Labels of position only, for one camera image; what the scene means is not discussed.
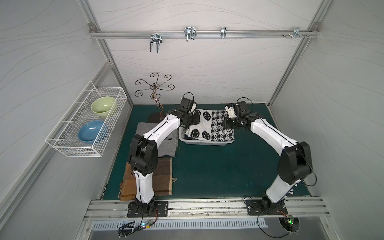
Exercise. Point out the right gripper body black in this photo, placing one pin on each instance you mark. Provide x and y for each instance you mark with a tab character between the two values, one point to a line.
227	122

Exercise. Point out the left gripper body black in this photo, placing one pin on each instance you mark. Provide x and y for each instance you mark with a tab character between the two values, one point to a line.
194	117

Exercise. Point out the white plastic perforated basket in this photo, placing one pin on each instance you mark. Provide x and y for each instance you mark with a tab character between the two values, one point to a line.
185	139

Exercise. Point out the white black smiley scarf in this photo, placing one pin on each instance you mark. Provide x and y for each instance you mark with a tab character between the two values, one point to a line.
210	127

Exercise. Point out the grey scarf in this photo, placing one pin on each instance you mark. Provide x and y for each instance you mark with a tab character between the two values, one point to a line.
168	147

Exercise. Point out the brown plaid scarf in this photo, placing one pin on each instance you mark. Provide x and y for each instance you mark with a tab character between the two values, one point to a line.
162	181

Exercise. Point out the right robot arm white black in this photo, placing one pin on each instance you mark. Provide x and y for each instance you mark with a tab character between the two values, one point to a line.
295	162

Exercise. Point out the bronze swirl jewelry stand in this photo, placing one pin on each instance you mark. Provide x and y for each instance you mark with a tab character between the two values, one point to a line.
155	95

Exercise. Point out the metal double hook middle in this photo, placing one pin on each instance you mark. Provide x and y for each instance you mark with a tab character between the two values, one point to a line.
190	33

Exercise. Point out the metal double hook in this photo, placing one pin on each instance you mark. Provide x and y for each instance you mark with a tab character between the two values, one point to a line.
156	40
190	33

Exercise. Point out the metal double hook left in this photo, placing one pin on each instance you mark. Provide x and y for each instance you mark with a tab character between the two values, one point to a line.
156	40

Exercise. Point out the green ceramic bowl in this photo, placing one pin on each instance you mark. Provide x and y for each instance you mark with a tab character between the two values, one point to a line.
104	106

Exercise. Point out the small metal hook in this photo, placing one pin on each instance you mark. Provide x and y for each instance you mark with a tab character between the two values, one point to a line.
223	32

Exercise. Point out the blue ceramic bowl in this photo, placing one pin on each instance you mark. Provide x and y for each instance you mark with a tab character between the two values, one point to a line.
93	132

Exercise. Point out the metal hook right end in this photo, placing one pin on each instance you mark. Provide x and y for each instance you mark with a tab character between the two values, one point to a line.
296	34

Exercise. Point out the white wire wall basket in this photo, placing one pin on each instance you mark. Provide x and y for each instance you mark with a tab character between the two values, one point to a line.
64	136

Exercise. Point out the aluminium crossbar rail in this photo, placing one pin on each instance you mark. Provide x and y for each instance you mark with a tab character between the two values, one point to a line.
215	34

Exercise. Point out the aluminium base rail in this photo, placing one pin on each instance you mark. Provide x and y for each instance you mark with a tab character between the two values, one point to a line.
202	209

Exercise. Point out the white vented cable duct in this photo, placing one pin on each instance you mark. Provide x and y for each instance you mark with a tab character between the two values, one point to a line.
187	224

